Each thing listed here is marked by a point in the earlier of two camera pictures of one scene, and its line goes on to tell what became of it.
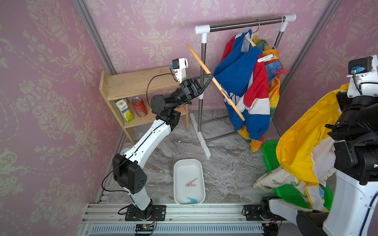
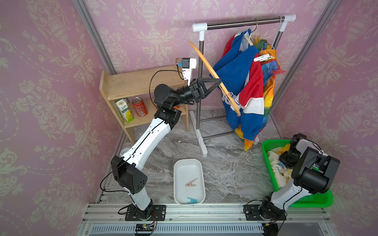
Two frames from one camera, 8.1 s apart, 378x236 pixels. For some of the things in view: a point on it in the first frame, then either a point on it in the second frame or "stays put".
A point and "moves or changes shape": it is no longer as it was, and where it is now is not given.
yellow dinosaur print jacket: [305, 151] moves or changes shape
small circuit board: [143, 227] stays put
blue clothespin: [193, 201] stays put
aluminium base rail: [110, 220] stays put
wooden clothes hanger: [220, 87] moves or changes shape
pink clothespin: [189, 184] stays put
